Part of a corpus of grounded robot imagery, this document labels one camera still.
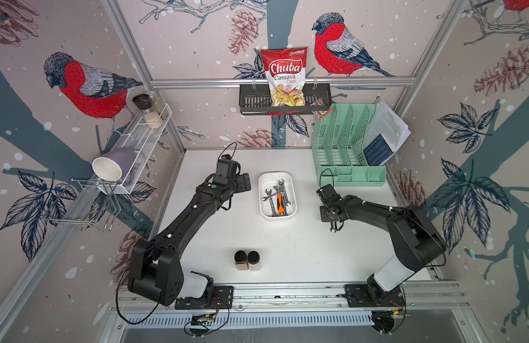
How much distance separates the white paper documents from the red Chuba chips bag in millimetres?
411

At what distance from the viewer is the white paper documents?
3.01ft

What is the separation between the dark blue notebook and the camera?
1.00m

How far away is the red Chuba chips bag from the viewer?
32.0 inches

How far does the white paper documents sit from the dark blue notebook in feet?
0.04

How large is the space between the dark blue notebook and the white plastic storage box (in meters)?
0.40

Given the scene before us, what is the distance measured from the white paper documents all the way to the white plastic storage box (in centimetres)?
48
